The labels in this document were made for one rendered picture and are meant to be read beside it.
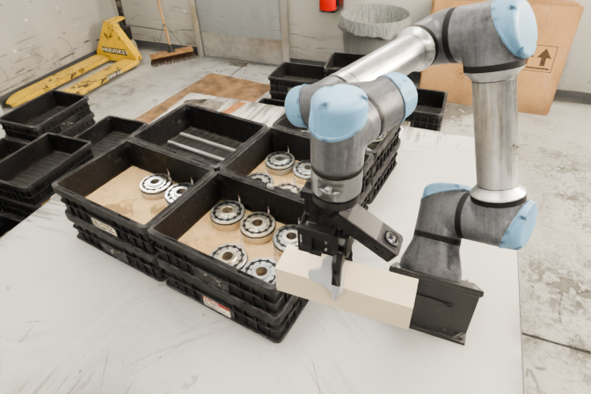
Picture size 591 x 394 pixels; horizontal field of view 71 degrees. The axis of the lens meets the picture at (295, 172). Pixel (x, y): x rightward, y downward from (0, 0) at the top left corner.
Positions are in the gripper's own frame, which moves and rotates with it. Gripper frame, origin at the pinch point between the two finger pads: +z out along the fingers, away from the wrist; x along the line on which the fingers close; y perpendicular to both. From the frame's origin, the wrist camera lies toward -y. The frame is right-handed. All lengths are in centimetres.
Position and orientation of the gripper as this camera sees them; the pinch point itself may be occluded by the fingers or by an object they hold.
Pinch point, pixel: (345, 280)
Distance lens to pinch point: 75.9
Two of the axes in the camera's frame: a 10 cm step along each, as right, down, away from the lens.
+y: -9.3, -1.9, 3.1
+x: -3.6, 5.7, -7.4
